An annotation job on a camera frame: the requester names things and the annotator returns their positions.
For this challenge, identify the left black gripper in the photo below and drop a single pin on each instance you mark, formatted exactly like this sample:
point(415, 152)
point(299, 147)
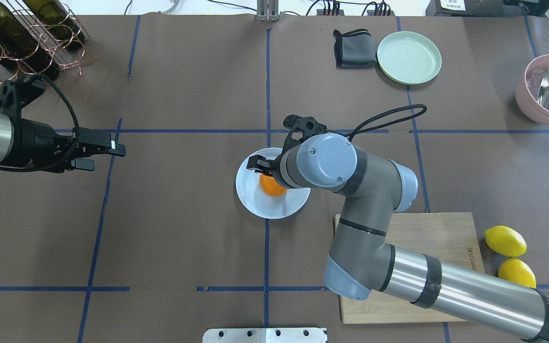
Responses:
point(35, 138)

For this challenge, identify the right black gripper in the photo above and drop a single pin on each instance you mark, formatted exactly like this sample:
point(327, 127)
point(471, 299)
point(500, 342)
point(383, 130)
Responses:
point(258, 164)

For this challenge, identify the orange fruit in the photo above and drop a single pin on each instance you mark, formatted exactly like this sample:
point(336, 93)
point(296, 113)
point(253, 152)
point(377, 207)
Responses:
point(270, 186)

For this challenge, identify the light blue plate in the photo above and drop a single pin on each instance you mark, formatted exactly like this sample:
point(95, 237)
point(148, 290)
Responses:
point(259, 203)

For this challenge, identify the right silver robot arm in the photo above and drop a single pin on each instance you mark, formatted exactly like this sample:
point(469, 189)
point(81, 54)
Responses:
point(372, 251)

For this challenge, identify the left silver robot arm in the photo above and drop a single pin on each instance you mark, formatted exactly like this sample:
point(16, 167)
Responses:
point(48, 222)

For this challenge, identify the light green plate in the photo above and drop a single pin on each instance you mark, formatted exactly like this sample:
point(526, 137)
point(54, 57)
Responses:
point(408, 58)

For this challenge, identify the dark grey folded cloth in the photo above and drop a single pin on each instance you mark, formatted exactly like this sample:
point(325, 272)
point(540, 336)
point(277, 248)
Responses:
point(354, 50)

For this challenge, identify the wooden cutting board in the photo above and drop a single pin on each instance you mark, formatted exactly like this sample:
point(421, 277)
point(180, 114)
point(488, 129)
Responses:
point(449, 236)

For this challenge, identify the black computer box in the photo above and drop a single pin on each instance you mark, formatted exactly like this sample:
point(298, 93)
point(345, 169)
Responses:
point(487, 8)

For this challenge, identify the yellow lemon far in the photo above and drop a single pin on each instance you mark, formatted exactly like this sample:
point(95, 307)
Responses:
point(505, 241)

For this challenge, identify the yellow lemon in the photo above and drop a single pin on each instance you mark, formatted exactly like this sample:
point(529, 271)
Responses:
point(505, 241)
point(516, 271)

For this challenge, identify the yellow lemon near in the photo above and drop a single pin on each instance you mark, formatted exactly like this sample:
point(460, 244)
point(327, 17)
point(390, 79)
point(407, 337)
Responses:
point(516, 271)

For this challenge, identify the copper wire bottle rack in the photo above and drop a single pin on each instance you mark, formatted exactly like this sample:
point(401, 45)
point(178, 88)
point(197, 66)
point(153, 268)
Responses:
point(43, 36)

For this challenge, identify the aluminium frame post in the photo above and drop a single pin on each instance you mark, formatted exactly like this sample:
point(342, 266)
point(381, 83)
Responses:
point(267, 10)

